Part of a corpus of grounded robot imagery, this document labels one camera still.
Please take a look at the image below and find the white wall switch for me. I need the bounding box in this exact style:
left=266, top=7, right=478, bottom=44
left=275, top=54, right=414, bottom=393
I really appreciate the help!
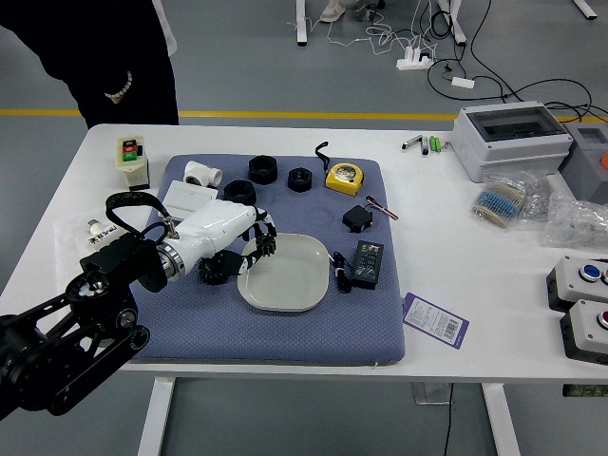
left=157, top=180, right=219, bottom=223

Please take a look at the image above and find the black floor cable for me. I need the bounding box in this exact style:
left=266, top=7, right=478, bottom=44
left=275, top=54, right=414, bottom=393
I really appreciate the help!
left=426, top=0, right=608, bottom=120

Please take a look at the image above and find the large black hex nut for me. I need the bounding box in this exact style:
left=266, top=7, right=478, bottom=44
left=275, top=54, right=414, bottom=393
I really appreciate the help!
left=248, top=155, right=279, bottom=185
left=223, top=179, right=258, bottom=208

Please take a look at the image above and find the black digital display module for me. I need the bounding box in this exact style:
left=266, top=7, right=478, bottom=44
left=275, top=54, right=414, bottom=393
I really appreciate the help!
left=350, top=239, right=385, bottom=290

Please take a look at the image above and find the big black gear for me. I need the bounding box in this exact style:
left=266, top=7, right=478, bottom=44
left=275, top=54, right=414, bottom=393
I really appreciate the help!
left=197, top=256, right=239, bottom=287

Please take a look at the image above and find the bag of blue resistors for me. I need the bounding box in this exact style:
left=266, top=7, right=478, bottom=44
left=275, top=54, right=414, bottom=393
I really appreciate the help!
left=470, top=170, right=528, bottom=232

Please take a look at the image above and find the bubble wrap bag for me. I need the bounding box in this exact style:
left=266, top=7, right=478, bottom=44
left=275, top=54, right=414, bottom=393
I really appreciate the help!
left=539, top=189, right=608, bottom=248

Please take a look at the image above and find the metal bracket under table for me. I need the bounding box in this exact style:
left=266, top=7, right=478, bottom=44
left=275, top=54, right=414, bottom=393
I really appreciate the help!
left=411, top=381, right=452, bottom=406

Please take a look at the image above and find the white table leg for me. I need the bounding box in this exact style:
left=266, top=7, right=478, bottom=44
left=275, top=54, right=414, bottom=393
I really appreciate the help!
left=482, top=382, right=522, bottom=456
left=137, top=377, right=175, bottom=456

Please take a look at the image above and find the clear bag of small parts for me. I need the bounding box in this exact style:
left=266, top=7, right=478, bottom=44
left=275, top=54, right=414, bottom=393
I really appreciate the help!
left=520, top=170, right=555, bottom=224

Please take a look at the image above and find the white pipe tee fitting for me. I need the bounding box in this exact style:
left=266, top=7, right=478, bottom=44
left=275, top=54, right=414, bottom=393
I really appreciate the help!
left=182, top=160, right=223, bottom=188

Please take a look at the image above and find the white plastic bag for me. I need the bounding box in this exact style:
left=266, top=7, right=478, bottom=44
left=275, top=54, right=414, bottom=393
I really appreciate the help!
left=54, top=218, right=127, bottom=289

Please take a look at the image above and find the person's shoe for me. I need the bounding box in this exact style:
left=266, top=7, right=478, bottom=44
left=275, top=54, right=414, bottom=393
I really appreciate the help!
left=318, top=0, right=355, bottom=24

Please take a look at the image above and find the white floor cable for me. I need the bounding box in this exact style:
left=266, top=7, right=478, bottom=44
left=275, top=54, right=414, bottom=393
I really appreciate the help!
left=286, top=0, right=441, bottom=58

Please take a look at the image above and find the person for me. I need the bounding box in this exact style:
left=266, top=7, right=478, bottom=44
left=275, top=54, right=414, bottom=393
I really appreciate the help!
left=0, top=0, right=181, bottom=129

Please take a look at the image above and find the black bundled cable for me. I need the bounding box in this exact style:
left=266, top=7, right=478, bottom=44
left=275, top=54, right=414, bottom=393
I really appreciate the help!
left=331, top=250, right=353, bottom=294

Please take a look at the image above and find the black servo motor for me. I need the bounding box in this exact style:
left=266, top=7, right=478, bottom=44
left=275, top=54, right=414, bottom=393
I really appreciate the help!
left=342, top=195, right=399, bottom=235

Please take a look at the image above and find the blue push-button box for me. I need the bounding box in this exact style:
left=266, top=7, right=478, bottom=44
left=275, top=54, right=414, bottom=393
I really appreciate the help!
left=544, top=255, right=608, bottom=314

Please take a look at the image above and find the white square plate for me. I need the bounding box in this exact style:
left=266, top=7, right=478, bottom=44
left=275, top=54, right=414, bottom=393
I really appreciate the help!
left=237, top=232, right=332, bottom=314

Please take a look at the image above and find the red push-button box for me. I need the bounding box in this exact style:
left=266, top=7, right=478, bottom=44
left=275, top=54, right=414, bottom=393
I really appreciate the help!
left=559, top=298, right=608, bottom=366

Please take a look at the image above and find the grey electrical enclosure box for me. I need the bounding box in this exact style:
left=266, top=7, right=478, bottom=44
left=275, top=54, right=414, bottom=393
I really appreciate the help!
left=449, top=100, right=574, bottom=183

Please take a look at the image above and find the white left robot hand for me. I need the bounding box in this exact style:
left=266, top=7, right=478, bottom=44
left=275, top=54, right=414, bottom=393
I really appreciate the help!
left=170, top=199, right=279, bottom=279

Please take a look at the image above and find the cream red-green switch box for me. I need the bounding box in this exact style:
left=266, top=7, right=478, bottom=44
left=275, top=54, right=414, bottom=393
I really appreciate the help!
left=116, top=135, right=151, bottom=193

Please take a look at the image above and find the white power strip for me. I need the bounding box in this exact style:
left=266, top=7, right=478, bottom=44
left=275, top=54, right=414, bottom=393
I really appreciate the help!
left=396, top=47, right=436, bottom=71

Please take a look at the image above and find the small black hex nut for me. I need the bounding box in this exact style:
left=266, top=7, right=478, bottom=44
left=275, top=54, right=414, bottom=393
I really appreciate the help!
left=286, top=166, right=314, bottom=193

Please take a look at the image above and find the grey box with orange button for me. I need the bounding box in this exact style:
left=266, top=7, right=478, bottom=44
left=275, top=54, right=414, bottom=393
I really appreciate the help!
left=559, top=122, right=608, bottom=205

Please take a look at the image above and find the yellow tape measure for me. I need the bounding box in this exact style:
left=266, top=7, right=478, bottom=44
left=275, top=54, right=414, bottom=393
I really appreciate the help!
left=313, top=141, right=366, bottom=196

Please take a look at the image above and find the black hanging cable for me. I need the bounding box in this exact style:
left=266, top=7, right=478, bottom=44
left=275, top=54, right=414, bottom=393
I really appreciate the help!
left=441, top=382, right=456, bottom=456

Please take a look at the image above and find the purple tag card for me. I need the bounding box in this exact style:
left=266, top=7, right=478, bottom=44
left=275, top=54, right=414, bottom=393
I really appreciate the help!
left=402, top=292, right=470, bottom=338

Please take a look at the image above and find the desk control panel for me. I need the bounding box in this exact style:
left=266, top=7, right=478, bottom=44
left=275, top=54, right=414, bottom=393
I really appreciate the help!
left=562, top=383, right=608, bottom=398

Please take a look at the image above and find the blue-grey cushion mat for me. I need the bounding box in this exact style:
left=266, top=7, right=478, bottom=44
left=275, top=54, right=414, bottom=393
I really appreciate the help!
left=123, top=153, right=408, bottom=366

